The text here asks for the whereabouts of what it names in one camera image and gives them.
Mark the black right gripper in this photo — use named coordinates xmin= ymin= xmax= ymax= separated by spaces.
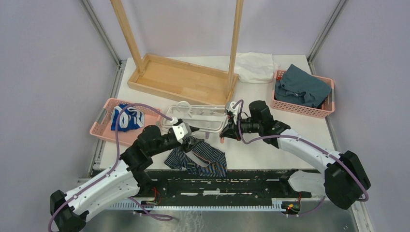
xmin=220 ymin=112 xmax=262 ymax=141

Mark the white plastic clip hanger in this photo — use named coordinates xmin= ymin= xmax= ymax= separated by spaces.
xmin=164 ymin=101 xmax=228 ymax=133

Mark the navy striped boxer underwear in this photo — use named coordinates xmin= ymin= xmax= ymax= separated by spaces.
xmin=164 ymin=141 xmax=227 ymax=177

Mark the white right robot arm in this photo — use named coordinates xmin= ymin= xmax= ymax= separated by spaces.
xmin=220 ymin=100 xmax=371 ymax=210

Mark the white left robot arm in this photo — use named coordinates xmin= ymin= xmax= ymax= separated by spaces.
xmin=48 ymin=121 xmax=199 ymax=232

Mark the teal grey underwear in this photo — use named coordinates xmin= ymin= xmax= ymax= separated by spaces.
xmin=274 ymin=64 xmax=331 ymax=108

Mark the blue white underwear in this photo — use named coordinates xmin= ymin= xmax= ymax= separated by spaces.
xmin=111 ymin=104 xmax=145 ymax=132

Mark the wooden hanger rack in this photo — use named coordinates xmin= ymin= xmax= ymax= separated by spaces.
xmin=111 ymin=0 xmax=244 ymax=105

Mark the white folded cloth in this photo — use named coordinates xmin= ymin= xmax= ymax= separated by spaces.
xmin=234 ymin=52 xmax=280 ymax=84

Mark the pink basket left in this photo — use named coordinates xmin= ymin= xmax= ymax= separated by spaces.
xmin=90 ymin=98 xmax=162 ymax=146

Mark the pink basket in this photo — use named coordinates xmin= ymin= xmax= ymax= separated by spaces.
xmin=270 ymin=65 xmax=335 ymax=118
xmin=90 ymin=98 xmax=162 ymax=146

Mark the pink basket right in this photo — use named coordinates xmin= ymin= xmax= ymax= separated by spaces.
xmin=270 ymin=65 xmax=335 ymax=118

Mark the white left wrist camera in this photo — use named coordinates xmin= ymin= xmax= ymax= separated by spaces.
xmin=171 ymin=119 xmax=191 ymax=144

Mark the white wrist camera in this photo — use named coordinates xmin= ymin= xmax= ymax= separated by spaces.
xmin=171 ymin=119 xmax=191 ymax=144
xmin=225 ymin=101 xmax=240 ymax=125

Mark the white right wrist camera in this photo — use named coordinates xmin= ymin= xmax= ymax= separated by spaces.
xmin=225 ymin=101 xmax=240 ymax=125

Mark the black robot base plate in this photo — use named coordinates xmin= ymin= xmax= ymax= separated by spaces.
xmin=93 ymin=170 xmax=313 ymax=207

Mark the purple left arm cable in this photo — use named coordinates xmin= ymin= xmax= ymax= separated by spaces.
xmin=48 ymin=103 xmax=177 ymax=232

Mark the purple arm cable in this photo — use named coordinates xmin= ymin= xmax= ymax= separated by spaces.
xmin=232 ymin=99 xmax=369 ymax=217
xmin=48 ymin=103 xmax=177 ymax=232

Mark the white slotted cable duct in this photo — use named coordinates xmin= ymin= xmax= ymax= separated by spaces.
xmin=107 ymin=199 xmax=286 ymax=212

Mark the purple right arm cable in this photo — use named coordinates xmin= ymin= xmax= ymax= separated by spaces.
xmin=232 ymin=99 xmax=369 ymax=217

